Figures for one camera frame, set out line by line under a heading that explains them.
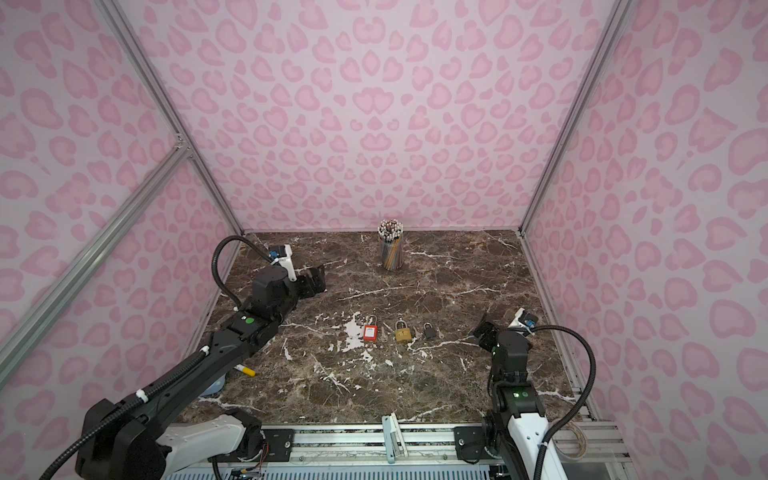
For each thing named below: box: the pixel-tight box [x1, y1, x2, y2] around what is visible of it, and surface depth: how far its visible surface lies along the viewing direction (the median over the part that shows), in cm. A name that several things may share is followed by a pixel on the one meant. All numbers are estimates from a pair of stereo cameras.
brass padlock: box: [395, 318, 412, 342], surface depth 93 cm
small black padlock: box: [423, 322, 437, 339], surface depth 95 cm
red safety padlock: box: [364, 314, 379, 341], surface depth 93 cm
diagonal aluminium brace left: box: [0, 142, 192, 360], surface depth 69 cm
